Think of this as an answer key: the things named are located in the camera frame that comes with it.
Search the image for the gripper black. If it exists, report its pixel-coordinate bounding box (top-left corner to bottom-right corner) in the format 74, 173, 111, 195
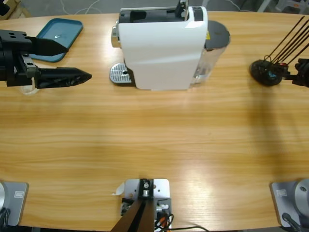
277, 58, 309, 88
0, 30, 92, 89

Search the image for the clear glass cup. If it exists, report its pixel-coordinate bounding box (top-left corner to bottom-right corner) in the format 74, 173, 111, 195
19, 84, 38, 95

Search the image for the white capsule coffee machine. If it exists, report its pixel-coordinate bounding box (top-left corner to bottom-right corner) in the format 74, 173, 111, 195
111, 0, 209, 92

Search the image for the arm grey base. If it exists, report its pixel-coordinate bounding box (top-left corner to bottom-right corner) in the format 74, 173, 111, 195
269, 178, 309, 228
0, 181, 29, 227

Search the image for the black capsule holder with rods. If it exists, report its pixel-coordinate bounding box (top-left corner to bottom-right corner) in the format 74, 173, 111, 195
250, 15, 309, 87

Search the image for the teal plastic tray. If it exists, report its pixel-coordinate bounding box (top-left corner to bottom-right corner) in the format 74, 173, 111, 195
28, 18, 84, 63

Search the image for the light wooden board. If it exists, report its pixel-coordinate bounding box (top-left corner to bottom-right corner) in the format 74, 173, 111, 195
0, 0, 32, 21

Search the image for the white plastic stool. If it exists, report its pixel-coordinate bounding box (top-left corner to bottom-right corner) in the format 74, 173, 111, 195
255, 0, 309, 13

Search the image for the white paper tab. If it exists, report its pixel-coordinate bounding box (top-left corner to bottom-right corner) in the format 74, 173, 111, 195
111, 182, 126, 196

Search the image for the white floor cable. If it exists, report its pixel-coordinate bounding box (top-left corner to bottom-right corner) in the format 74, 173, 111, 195
59, 0, 103, 15

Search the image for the black base cable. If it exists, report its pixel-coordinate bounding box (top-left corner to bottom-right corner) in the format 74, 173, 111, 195
281, 212, 304, 232
0, 207, 12, 227

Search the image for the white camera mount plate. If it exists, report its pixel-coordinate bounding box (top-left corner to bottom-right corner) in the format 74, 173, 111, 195
123, 178, 172, 230

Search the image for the dark camera mount post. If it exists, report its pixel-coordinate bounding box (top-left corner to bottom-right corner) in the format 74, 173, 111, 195
112, 178, 155, 232

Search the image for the orange cable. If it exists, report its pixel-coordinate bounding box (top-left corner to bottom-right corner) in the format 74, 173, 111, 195
154, 215, 169, 229

